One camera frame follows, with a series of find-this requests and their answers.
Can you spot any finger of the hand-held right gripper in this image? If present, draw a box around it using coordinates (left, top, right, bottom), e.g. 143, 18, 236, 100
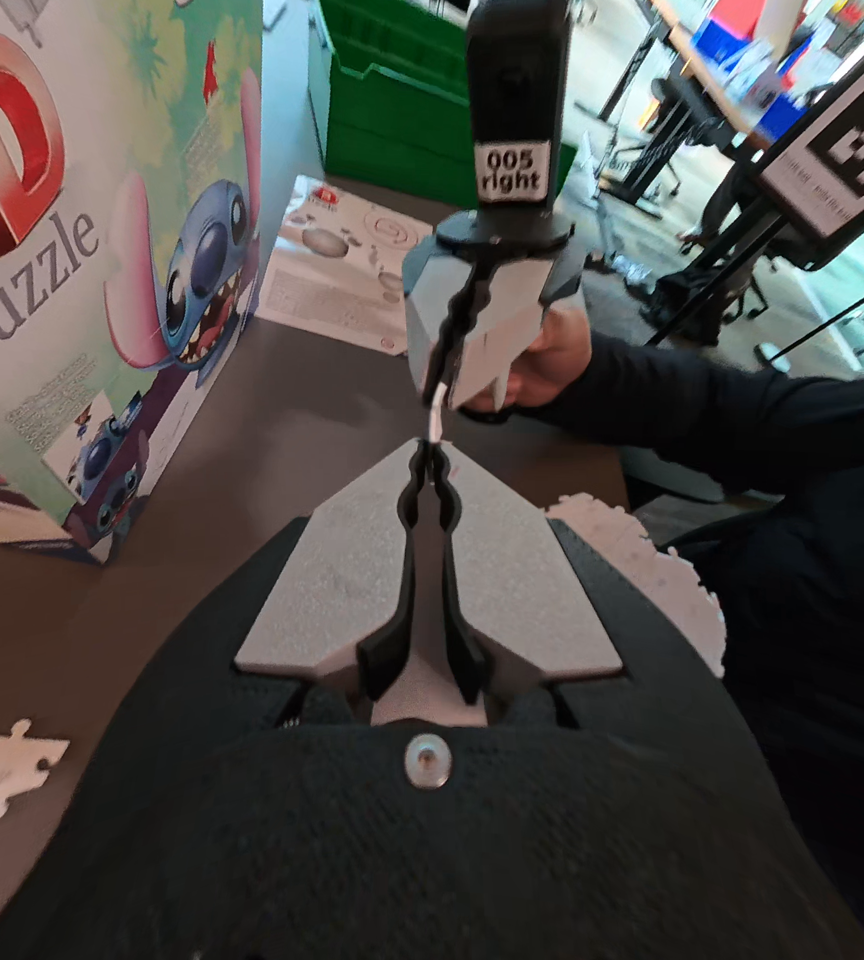
449, 243, 584, 412
402, 236, 479, 402

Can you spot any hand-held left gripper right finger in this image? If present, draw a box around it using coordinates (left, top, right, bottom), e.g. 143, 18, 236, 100
432, 440, 624, 705

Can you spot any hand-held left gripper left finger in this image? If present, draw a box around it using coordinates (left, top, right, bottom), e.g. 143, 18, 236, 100
234, 438, 427, 702

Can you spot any blue puzzle ball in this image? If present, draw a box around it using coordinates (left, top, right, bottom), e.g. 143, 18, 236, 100
544, 491, 727, 680

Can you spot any group of white puzzle pieces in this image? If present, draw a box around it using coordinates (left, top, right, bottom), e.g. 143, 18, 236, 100
0, 718, 71, 824

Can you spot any person's right forearm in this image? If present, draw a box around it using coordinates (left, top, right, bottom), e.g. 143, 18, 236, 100
537, 333, 864, 500

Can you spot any cartoon printed puzzle box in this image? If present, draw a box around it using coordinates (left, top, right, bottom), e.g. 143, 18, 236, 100
0, 0, 264, 565

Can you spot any person's right hand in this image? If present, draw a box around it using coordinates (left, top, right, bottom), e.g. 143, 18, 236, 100
465, 306, 592, 418

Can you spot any white instruction leaflet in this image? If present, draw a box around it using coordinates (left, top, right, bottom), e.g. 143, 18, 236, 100
255, 174, 436, 357

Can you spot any green plastic bin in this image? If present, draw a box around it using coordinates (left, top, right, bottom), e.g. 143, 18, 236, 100
308, 0, 577, 211

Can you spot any wooden office desk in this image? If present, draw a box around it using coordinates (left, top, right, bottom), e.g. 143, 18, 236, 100
597, 0, 778, 219

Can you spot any person's dark clothing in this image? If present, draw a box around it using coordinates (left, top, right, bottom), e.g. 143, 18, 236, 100
660, 450, 864, 960

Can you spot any black white coded sign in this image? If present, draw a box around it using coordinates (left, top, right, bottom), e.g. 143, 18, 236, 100
750, 30, 864, 265

